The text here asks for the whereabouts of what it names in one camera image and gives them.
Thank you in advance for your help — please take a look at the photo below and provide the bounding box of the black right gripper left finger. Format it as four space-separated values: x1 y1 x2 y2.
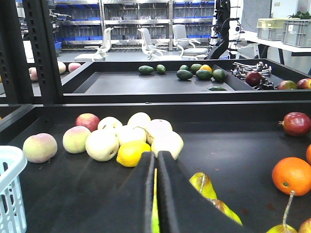
102 152 156 233

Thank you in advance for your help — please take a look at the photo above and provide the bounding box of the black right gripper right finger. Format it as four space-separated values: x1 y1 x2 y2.
157 151 251 233

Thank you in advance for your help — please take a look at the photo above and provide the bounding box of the light blue plastic basket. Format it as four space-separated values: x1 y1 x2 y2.
0 146 27 233

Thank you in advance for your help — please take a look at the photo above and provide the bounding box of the yellow lemon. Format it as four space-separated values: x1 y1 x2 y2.
116 140 151 167

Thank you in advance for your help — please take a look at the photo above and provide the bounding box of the black wooden produce display stand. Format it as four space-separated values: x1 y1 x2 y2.
0 58 311 233

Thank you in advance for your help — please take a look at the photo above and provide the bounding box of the pale peach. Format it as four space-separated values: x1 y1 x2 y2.
62 126 91 154
22 133 58 163

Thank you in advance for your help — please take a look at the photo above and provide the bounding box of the orange fruit right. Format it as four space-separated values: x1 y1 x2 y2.
272 157 311 196

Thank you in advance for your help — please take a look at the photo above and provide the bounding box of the pale peach left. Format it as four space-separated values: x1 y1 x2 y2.
22 133 58 163

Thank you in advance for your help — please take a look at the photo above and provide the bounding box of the dark red pomegranate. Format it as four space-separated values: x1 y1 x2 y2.
278 112 311 137

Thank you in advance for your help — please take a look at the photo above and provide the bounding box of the white office chair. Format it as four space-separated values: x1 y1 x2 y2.
74 27 113 62

